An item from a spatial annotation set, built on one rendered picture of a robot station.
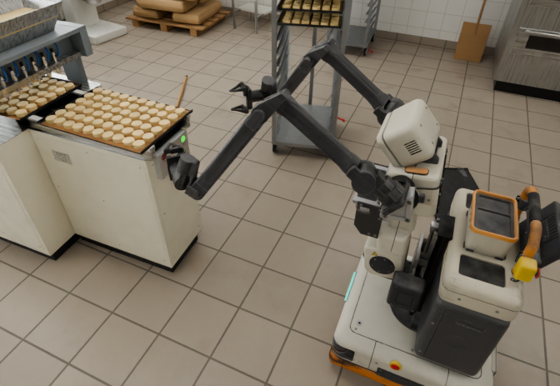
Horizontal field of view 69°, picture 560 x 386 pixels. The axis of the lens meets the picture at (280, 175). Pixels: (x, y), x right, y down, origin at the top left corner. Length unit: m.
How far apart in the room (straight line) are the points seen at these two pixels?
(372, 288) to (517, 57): 3.16
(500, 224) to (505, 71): 3.20
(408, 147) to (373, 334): 0.91
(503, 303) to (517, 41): 3.35
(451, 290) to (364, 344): 0.54
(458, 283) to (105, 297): 1.81
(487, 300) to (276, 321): 1.11
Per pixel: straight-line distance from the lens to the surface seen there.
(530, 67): 4.70
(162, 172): 1.97
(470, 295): 1.54
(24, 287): 2.75
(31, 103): 2.39
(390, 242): 1.65
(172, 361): 2.20
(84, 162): 2.20
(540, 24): 4.57
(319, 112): 3.56
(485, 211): 1.66
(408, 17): 5.63
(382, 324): 1.98
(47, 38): 2.40
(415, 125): 1.35
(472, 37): 5.36
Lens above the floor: 1.93
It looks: 39 degrees down
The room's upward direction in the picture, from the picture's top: 1 degrees clockwise
